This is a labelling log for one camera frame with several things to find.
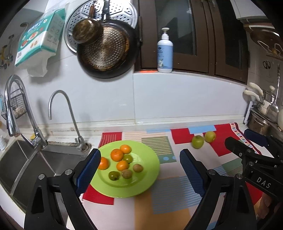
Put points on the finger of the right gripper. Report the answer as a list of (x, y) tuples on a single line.
[(240, 149), (256, 138)]

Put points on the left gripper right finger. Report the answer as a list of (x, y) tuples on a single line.
[(237, 211)]

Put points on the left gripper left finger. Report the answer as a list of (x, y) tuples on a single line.
[(43, 210)]

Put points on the yellow-green apple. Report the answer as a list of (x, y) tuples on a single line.
[(210, 136)]

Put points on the orange tangerine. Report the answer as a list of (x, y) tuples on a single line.
[(126, 149), (117, 155), (122, 165), (104, 163)]

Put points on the small brown-green fruit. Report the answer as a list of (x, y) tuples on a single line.
[(114, 175)]

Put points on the dark green apple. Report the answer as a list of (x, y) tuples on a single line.
[(197, 142)]

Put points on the small green-brown fruit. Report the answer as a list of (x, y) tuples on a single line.
[(126, 174)]

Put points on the small brown kiwi fruit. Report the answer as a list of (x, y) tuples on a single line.
[(137, 168)]

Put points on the small green citrus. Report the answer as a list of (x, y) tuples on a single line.
[(128, 158)]

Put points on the large chrome kitchen faucet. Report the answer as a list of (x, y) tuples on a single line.
[(14, 82)]

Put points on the right hand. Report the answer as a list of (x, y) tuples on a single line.
[(264, 206)]

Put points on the stainless steel pot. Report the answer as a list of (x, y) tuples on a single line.
[(259, 125)]

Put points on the steel spatula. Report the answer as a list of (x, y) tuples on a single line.
[(273, 109)]

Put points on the metal dish rack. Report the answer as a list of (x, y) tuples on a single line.
[(253, 107)]

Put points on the white ceramic jug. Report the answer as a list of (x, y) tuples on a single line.
[(280, 119)]

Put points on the stainless steel sink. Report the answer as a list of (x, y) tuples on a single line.
[(21, 165)]

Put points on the green plastic plate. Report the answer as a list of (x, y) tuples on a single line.
[(139, 182)]

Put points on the colourful patchwork table mat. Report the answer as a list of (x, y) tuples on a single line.
[(171, 201)]

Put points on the white small cup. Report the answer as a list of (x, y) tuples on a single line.
[(3, 143)]

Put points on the wooden cutting board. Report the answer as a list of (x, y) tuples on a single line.
[(265, 35)]

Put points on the white blue pump bottle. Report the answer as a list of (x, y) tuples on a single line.
[(165, 53)]

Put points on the black frying pan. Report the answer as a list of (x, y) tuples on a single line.
[(114, 53)]

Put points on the teal paper towel pack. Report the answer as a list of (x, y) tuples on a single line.
[(39, 42)]

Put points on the small brass saucepan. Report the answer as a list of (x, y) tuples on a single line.
[(87, 31)]

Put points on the perforated steel steamer tray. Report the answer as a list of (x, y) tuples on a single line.
[(118, 10)]

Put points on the white-handled pot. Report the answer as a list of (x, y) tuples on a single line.
[(265, 97)]

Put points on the black wire basket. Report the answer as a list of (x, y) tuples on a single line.
[(17, 103)]

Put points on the dark wooden window frame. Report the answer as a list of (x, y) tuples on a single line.
[(207, 37)]

